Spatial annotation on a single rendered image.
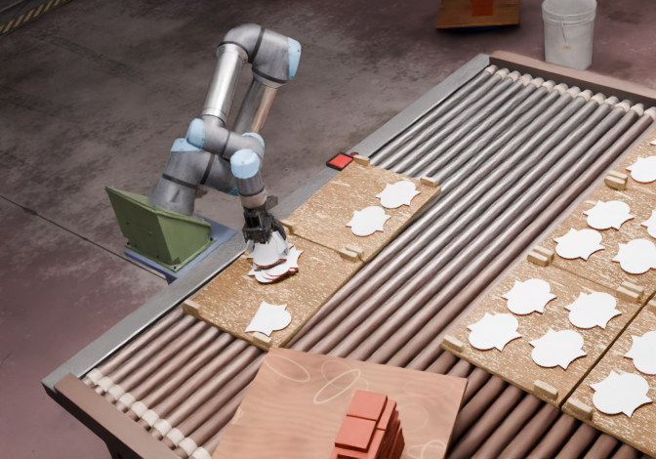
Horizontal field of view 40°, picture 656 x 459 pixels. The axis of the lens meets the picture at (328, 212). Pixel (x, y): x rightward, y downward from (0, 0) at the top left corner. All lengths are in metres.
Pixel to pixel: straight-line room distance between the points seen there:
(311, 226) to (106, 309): 1.65
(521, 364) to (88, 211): 3.09
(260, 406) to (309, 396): 0.12
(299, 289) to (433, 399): 0.65
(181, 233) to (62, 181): 2.47
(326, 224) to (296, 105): 2.59
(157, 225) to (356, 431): 1.17
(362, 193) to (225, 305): 0.61
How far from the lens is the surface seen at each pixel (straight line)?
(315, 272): 2.62
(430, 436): 2.03
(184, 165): 2.84
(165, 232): 2.78
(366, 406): 1.88
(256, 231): 2.54
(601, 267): 2.57
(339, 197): 2.89
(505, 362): 2.30
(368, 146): 3.16
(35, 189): 5.25
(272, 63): 2.75
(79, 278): 4.47
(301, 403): 2.14
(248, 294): 2.61
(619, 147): 3.06
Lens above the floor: 2.63
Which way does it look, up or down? 37 degrees down
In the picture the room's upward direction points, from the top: 11 degrees counter-clockwise
